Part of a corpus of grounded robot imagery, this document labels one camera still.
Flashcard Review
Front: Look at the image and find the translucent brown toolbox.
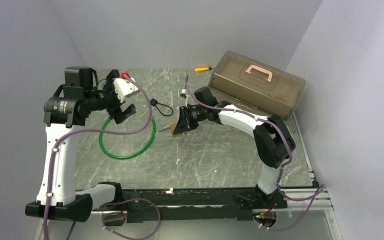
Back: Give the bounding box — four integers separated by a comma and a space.
207, 50, 306, 122

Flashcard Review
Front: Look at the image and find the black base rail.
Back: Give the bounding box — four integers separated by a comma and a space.
93, 187, 288, 223

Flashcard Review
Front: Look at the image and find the yellow screwdriver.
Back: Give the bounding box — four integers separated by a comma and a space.
194, 67, 212, 73

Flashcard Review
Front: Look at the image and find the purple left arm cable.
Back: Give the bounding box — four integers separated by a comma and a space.
42, 76, 162, 240

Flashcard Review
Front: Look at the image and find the green cable lock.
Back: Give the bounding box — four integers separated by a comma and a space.
98, 116, 157, 161

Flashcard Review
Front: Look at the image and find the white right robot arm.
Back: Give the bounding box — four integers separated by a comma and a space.
171, 87, 296, 208

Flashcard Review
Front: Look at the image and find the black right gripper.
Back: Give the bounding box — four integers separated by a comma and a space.
173, 105, 207, 135

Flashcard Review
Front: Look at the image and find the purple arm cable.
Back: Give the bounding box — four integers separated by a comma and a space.
42, 76, 162, 240
183, 74, 327, 232

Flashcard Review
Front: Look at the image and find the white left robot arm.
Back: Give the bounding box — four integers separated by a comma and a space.
24, 66, 138, 222

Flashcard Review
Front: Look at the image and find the brass padlock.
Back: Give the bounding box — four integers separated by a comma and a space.
157, 123, 183, 138

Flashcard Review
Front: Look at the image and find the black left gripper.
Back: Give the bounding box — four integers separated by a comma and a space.
84, 70, 137, 124

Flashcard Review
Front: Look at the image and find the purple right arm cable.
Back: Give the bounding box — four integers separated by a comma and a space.
183, 74, 327, 232

